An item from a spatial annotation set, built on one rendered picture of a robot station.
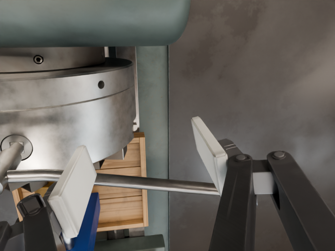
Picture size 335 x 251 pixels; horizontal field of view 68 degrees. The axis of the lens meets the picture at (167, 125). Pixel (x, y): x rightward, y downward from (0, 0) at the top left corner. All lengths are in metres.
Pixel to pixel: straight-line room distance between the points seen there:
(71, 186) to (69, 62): 0.23
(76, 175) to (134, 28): 0.17
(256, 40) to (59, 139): 1.51
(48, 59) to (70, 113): 0.08
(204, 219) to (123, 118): 1.79
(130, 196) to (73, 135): 0.48
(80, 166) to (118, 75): 0.20
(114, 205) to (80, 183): 0.62
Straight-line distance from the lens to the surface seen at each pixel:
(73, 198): 0.17
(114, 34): 0.29
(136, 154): 0.71
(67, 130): 0.33
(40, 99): 0.32
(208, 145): 0.16
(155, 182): 0.25
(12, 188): 0.47
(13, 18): 0.29
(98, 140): 0.35
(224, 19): 1.63
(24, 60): 0.36
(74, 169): 0.18
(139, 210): 0.82
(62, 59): 0.36
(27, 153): 0.34
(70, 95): 0.32
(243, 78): 1.70
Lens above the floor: 1.52
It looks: 68 degrees down
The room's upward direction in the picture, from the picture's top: 156 degrees clockwise
